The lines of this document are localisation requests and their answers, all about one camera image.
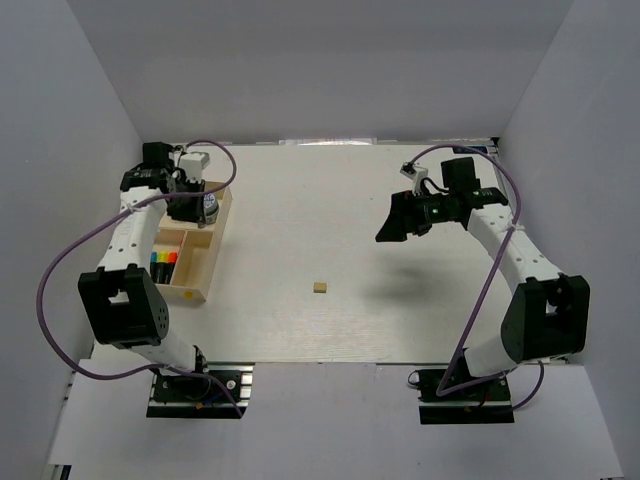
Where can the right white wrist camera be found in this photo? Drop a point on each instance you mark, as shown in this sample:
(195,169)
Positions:
(416,174)

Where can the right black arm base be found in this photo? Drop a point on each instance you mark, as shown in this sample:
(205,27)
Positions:
(485,404)

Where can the yellow cap highlighter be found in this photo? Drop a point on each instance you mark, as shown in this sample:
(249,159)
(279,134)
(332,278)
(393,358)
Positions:
(161,264)

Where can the wooden compartment tray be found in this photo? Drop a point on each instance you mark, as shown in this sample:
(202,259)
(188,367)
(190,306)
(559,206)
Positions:
(197,252)

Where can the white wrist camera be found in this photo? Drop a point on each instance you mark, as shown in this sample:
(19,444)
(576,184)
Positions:
(416,174)
(193,165)

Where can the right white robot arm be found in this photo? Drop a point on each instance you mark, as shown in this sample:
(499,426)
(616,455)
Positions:
(548,313)

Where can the blue cap highlighter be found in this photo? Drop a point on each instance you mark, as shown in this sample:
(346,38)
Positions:
(153,266)

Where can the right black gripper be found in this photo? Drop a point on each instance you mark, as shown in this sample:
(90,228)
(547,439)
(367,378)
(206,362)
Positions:
(403,218)

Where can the small tan eraser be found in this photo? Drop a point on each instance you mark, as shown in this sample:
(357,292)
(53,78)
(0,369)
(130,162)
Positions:
(320,287)

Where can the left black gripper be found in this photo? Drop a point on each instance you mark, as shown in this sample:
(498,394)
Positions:
(195,214)

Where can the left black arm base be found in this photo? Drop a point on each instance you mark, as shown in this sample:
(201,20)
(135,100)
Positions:
(177,397)

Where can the orange cap highlighter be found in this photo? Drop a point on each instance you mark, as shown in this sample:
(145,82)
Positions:
(170,266)

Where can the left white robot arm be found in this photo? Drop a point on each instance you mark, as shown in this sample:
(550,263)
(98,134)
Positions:
(123,304)

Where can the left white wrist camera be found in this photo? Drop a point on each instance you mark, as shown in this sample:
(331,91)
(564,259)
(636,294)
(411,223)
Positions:
(193,165)

